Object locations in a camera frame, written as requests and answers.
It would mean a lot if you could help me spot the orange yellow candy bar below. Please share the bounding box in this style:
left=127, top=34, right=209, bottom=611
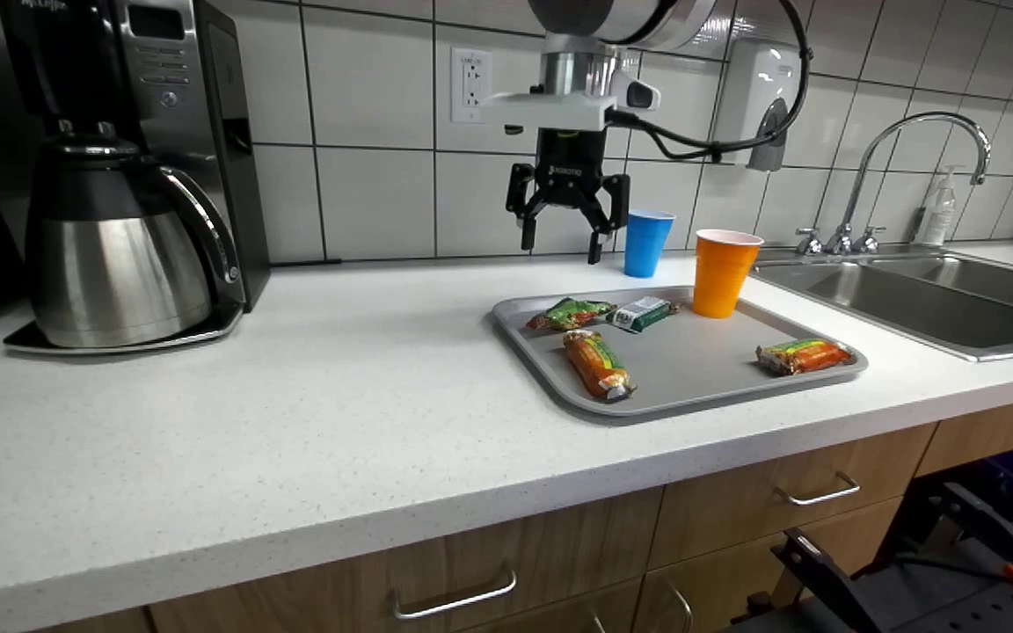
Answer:
left=560, top=325, right=636, bottom=404

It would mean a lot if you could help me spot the white wall soap dispenser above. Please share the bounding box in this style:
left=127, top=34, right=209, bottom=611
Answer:
left=706, top=37, right=805, bottom=175

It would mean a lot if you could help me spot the black coffee maker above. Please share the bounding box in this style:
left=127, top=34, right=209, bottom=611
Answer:
left=0, top=0, right=274, bottom=359

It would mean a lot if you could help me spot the steel coffee carafe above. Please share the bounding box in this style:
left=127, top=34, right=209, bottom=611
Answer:
left=26, top=136, right=249, bottom=351

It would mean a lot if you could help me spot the stainless steel sink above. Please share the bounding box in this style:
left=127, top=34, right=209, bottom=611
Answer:
left=751, top=247, right=1013, bottom=366

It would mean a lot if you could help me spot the white wall power outlet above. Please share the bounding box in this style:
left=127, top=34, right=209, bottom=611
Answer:
left=450, top=45, right=498, bottom=126

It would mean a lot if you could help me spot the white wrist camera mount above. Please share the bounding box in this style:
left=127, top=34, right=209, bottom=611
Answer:
left=494, top=72, right=664, bottom=134

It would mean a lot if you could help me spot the orange plastic cup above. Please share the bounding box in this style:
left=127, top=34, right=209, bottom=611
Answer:
left=689, top=226, right=769, bottom=323

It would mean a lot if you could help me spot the gray plastic tray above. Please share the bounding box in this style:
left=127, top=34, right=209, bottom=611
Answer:
left=487, top=281, right=873, bottom=430

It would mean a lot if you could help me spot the clear soap bottle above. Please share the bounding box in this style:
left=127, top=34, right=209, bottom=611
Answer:
left=913, top=173, right=957, bottom=248

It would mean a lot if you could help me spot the short silver drawer handle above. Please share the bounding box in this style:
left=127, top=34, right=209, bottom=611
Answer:
left=779, top=471, right=867, bottom=511

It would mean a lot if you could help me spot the blue plastic cup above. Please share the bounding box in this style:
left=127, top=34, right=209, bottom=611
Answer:
left=623, top=208, right=677, bottom=281

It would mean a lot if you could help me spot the wooden counter cabinet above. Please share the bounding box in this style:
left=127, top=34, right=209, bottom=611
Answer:
left=46, top=391, right=1013, bottom=633

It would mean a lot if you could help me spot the orange green candy bar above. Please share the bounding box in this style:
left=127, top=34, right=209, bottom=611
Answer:
left=753, top=334, right=860, bottom=378

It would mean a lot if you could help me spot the long silver drawer handle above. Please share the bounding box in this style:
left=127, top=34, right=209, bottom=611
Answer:
left=391, top=568, right=520, bottom=627

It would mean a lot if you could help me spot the dark teal candy bar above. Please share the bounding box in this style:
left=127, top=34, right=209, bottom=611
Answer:
left=610, top=290, right=678, bottom=334

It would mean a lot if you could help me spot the black robot cart frame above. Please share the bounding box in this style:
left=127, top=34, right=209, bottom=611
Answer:
left=731, top=437, right=1013, bottom=633

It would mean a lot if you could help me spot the chrome sink faucet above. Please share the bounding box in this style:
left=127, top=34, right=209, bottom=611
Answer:
left=793, top=109, right=995, bottom=260

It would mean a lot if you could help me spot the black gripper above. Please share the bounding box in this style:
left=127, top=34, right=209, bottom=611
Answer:
left=502, top=126, right=635, bottom=266

